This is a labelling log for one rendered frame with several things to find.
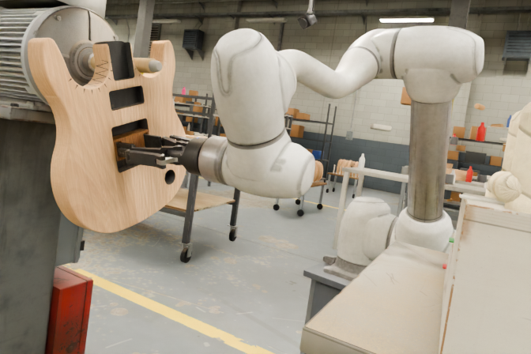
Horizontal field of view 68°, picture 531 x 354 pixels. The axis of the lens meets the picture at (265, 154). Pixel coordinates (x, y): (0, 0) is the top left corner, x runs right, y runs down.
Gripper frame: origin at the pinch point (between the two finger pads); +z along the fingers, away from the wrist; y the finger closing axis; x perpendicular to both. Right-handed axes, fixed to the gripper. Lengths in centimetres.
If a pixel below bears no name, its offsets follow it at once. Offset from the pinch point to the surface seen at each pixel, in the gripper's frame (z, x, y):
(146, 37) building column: 728, 10, 738
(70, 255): 39, -41, 5
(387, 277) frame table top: -55, -16, 1
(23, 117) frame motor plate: 26.9, 5.0, -7.4
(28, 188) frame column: 35.1, -15.0, -5.2
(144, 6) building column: 735, 86, 746
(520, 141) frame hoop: -69, 13, -15
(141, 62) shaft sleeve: -0.7, 17.5, 3.9
